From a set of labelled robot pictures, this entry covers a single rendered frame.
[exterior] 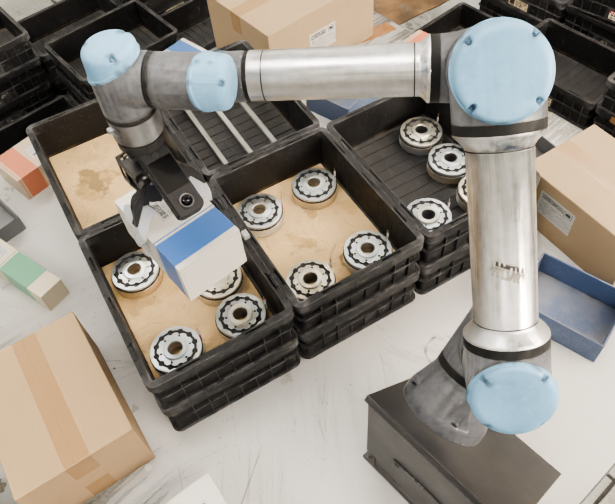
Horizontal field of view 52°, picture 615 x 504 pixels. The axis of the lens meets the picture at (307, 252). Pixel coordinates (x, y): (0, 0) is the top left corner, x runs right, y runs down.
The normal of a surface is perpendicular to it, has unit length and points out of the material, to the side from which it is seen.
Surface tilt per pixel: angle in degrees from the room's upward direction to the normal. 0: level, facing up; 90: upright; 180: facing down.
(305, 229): 0
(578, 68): 0
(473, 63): 46
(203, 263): 90
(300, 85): 76
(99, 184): 0
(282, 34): 90
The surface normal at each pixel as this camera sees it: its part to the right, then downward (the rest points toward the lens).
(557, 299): -0.07, -0.59
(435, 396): -0.50, -0.32
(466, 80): -0.16, 0.17
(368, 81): -0.13, 0.61
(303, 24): 0.65, 0.59
